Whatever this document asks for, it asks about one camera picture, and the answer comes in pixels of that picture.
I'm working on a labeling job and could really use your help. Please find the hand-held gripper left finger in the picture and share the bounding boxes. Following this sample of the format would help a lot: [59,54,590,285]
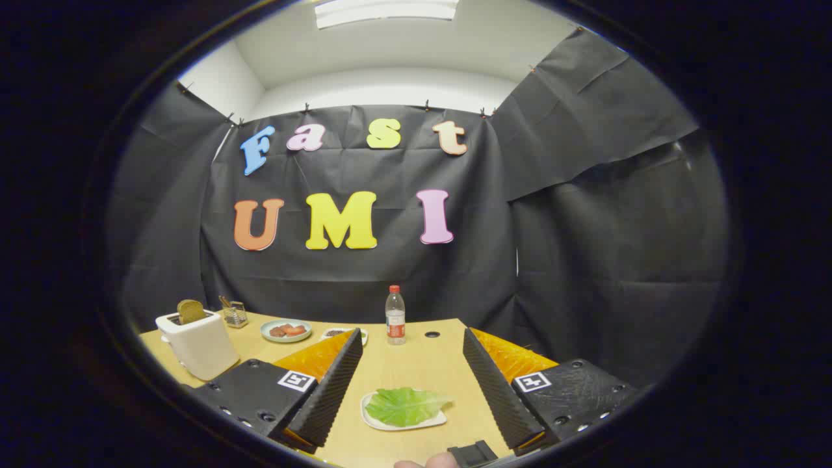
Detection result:
[185,328,363,454]

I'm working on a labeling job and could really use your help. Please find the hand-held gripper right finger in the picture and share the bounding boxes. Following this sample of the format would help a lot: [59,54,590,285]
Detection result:
[462,328,641,456]

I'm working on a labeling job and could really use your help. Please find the green lettuce leaf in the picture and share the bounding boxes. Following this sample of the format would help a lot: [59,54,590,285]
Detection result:
[365,387,454,428]

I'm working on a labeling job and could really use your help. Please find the white divided seasoning tray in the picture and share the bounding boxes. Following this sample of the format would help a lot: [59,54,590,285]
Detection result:
[321,328,369,346]

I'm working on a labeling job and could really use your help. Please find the pale green plate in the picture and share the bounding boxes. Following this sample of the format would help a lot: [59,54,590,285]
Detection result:
[260,319,313,343]

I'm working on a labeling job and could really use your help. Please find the white rectangular plate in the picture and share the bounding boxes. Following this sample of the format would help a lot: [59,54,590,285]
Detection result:
[360,389,449,432]

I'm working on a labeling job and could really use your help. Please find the clear plastic water bottle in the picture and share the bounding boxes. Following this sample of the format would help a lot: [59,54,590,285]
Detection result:
[385,285,406,345]

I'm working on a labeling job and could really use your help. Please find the white toaster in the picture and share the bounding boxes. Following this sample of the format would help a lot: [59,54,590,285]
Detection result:
[155,309,241,382]

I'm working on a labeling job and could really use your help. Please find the ceiling light panel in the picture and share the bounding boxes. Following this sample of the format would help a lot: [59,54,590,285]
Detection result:
[315,0,460,30]

